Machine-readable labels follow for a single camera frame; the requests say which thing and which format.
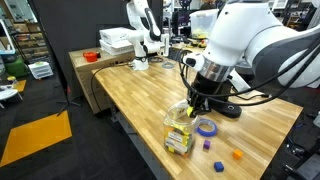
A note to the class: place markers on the large brown cardboard box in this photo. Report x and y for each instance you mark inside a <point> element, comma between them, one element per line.
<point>83,76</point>

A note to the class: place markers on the black tripod stand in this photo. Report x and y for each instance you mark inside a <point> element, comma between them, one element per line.
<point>68,101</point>

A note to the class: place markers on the large orange floor mat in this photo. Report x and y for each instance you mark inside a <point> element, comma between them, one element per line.
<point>36,136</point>

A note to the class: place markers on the grey tape roll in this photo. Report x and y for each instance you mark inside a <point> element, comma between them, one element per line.
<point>162,65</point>

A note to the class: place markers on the green bin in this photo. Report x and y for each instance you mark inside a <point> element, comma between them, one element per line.
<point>15,68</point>

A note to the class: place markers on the storage shelf with boxes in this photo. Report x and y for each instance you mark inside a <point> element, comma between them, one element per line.
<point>31,43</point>

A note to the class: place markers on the small orange floor mat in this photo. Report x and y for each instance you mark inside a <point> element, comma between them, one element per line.
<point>20,86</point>

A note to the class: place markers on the dark grey equipment case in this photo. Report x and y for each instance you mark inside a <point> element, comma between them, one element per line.
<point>308,170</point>

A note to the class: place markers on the blue cube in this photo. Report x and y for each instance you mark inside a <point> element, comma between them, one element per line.
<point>218,166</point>

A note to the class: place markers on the white framed board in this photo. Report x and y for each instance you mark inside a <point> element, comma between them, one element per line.
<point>6,36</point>

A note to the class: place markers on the idle white robot arm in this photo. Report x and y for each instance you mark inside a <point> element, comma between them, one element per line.
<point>143,36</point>

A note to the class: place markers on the grey table frame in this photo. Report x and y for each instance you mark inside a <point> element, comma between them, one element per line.
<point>140,146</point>

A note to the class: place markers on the cluttered wooden desk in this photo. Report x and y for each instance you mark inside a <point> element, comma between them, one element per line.
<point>175,46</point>

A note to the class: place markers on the red plastic object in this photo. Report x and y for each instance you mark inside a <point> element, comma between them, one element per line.
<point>90,56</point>

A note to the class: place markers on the black partition panel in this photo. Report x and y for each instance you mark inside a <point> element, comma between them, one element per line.
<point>83,23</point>

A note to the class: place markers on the white drawer organizer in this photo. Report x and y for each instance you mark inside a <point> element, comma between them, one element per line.
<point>40,70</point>

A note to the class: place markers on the small white round table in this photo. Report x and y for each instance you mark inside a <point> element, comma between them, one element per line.
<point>6,94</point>

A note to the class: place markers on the purple cube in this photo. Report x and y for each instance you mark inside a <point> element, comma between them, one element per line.
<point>206,144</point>

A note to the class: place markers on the clear plastic storage bin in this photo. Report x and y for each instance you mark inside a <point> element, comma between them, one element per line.
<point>200,23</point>

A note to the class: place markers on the clear plastic jar with blocks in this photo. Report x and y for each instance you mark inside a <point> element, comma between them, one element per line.
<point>180,140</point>

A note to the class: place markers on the blue tape roll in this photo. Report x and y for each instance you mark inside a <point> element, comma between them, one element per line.
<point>199,130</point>

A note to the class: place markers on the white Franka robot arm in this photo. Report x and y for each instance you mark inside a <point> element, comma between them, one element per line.
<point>240,30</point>

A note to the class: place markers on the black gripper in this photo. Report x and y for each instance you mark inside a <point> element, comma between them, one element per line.
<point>210,91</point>

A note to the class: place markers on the orange cube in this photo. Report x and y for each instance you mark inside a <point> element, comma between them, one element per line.
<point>237,154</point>

